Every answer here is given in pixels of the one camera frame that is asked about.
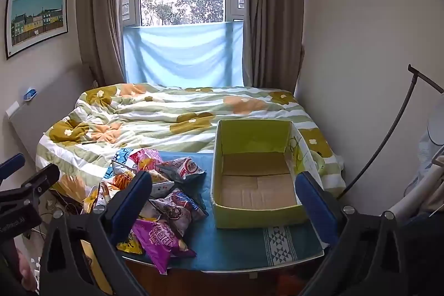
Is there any person's left hand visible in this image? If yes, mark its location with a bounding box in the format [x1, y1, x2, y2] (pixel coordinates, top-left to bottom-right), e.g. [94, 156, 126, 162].
[18, 252, 38, 292]

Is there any yellow snack packet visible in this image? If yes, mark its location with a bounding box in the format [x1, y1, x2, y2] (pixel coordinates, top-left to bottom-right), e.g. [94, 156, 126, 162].
[116, 228, 144, 255]
[82, 183, 105, 213]

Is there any pink snack packet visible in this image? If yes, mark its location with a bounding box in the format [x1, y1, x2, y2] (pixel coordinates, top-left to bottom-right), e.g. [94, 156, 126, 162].
[133, 148, 162, 172]

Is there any framed wall picture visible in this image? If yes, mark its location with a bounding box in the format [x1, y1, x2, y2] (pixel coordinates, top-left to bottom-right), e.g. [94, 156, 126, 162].
[5, 0, 69, 61]

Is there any red white snack packet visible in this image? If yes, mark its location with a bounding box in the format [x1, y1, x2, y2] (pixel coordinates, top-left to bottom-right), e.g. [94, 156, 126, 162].
[156, 156, 206, 180]

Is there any brown curtain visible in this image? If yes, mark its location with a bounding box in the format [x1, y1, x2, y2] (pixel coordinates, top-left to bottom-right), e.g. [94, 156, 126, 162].
[75, 0, 143, 87]
[243, 0, 306, 92]

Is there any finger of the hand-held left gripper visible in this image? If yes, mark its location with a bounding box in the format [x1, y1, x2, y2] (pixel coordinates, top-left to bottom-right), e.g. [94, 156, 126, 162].
[0, 153, 26, 182]
[0, 163, 60, 203]

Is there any light blue window cloth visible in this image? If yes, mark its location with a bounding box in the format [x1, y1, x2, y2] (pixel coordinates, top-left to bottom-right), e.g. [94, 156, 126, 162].
[123, 22, 244, 87]

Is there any white folding rack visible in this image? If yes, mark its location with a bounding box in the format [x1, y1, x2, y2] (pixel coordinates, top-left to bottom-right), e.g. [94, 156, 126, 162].
[388, 133, 444, 224]

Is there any white cartoon snack packet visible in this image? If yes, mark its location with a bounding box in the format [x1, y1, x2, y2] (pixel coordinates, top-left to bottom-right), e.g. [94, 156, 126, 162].
[140, 197, 193, 237]

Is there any floral striped blanket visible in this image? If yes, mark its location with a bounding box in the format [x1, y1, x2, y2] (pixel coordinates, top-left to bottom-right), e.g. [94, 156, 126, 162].
[35, 83, 344, 199]

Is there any black stand pole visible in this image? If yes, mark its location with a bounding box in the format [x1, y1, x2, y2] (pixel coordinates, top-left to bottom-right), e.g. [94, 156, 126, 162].
[342, 64, 444, 199]

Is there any yellow green cardboard box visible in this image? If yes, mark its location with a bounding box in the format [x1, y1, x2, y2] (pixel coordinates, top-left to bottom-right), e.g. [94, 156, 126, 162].
[211, 119, 325, 230]

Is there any teal tablecloth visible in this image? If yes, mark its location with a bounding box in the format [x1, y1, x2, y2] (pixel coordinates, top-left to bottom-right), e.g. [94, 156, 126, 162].
[123, 150, 325, 274]

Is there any orange noodle snack packet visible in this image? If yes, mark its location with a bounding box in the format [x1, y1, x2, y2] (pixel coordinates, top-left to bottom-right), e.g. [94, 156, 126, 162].
[100, 171, 136, 203]

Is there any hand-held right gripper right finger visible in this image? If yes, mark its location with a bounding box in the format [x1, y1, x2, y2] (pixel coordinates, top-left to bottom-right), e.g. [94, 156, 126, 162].
[294, 172, 409, 296]

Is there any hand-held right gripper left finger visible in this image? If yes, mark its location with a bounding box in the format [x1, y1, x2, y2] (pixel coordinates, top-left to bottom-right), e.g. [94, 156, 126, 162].
[40, 171, 153, 296]

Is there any purple snack packet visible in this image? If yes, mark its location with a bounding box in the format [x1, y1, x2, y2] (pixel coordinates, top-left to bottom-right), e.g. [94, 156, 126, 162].
[132, 218, 196, 276]

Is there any blue red snack packet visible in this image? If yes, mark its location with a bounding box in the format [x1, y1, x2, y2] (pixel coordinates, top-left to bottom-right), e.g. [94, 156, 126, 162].
[166, 188, 209, 220]

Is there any blue white patterned packet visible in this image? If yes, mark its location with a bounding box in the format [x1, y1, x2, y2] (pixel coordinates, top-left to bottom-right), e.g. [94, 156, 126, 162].
[112, 148, 139, 175]

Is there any grey headboard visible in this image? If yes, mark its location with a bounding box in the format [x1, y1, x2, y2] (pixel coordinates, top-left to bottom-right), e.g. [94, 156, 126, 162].
[7, 64, 98, 161]

